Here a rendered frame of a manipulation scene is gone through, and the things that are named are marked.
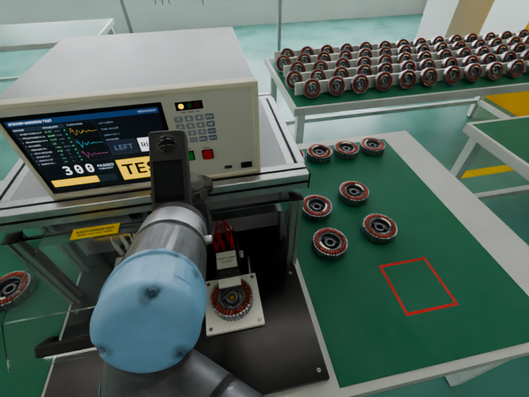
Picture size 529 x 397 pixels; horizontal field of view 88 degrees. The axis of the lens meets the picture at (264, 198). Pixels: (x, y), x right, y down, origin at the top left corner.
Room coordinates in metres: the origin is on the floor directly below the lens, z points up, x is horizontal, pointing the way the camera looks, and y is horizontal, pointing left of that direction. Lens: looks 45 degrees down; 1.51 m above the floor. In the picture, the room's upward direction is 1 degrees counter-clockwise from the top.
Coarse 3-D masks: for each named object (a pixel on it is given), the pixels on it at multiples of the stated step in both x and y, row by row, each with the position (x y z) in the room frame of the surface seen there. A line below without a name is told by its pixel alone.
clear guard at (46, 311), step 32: (64, 224) 0.38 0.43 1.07; (96, 224) 0.38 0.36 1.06; (128, 224) 0.38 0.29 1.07; (64, 256) 0.30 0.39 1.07; (96, 256) 0.30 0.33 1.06; (32, 288) 0.24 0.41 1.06; (64, 288) 0.24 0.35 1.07; (96, 288) 0.24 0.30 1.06; (32, 320) 0.19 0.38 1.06; (64, 320) 0.19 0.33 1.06; (32, 352) 0.15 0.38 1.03; (96, 352) 0.15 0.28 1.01
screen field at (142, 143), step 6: (138, 138) 0.45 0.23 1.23; (144, 138) 0.45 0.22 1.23; (108, 144) 0.44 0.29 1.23; (114, 144) 0.44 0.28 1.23; (120, 144) 0.44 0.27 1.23; (126, 144) 0.44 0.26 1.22; (132, 144) 0.44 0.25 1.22; (138, 144) 0.45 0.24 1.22; (144, 144) 0.45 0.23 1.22; (114, 150) 0.44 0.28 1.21; (120, 150) 0.44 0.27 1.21; (126, 150) 0.44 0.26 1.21; (132, 150) 0.44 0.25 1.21; (138, 150) 0.44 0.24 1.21; (144, 150) 0.45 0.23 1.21
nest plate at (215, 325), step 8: (216, 280) 0.40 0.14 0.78; (248, 280) 0.40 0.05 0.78; (256, 280) 0.40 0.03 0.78; (208, 288) 0.38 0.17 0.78; (256, 288) 0.38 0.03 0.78; (208, 296) 0.36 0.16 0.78; (240, 296) 0.35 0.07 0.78; (256, 296) 0.35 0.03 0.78; (208, 304) 0.33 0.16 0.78; (224, 304) 0.33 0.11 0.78; (256, 304) 0.33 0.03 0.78; (208, 312) 0.31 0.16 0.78; (256, 312) 0.31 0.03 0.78; (208, 320) 0.29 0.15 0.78; (216, 320) 0.29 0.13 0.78; (240, 320) 0.29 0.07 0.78; (248, 320) 0.29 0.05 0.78; (256, 320) 0.29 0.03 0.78; (208, 328) 0.27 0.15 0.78; (216, 328) 0.27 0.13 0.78; (224, 328) 0.27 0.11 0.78; (232, 328) 0.27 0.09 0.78; (240, 328) 0.27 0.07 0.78
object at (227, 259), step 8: (224, 232) 0.53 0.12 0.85; (216, 240) 0.50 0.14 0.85; (224, 240) 0.50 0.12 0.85; (216, 256) 0.43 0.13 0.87; (224, 256) 0.43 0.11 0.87; (232, 256) 0.43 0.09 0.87; (216, 264) 0.40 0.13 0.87; (224, 264) 0.40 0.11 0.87; (232, 264) 0.40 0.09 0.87; (216, 272) 0.38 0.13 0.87; (224, 272) 0.38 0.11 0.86; (232, 272) 0.39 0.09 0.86; (240, 272) 0.39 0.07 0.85; (224, 280) 0.38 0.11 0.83; (232, 280) 0.37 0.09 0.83; (240, 280) 0.37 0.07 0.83
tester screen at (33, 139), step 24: (48, 120) 0.42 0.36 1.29; (72, 120) 0.43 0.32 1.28; (96, 120) 0.44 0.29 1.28; (120, 120) 0.44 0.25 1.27; (144, 120) 0.45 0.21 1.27; (24, 144) 0.41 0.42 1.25; (48, 144) 0.42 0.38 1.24; (72, 144) 0.43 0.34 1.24; (96, 144) 0.43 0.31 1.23; (48, 168) 0.42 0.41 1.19; (96, 168) 0.43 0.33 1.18
